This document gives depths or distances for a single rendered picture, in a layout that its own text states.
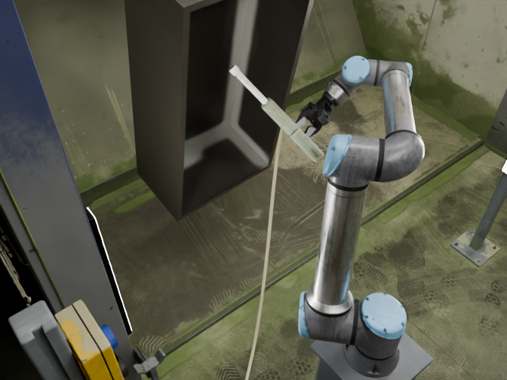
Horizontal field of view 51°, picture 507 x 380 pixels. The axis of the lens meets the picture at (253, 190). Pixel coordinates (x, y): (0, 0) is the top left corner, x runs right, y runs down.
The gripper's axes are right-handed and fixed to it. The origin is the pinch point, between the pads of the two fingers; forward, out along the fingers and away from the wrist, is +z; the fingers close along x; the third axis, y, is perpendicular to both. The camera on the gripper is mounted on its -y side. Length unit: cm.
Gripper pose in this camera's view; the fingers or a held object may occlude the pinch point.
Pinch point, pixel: (295, 136)
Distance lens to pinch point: 202.2
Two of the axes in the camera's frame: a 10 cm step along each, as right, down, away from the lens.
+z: -7.0, 7.0, 1.2
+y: -1.7, -3.3, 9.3
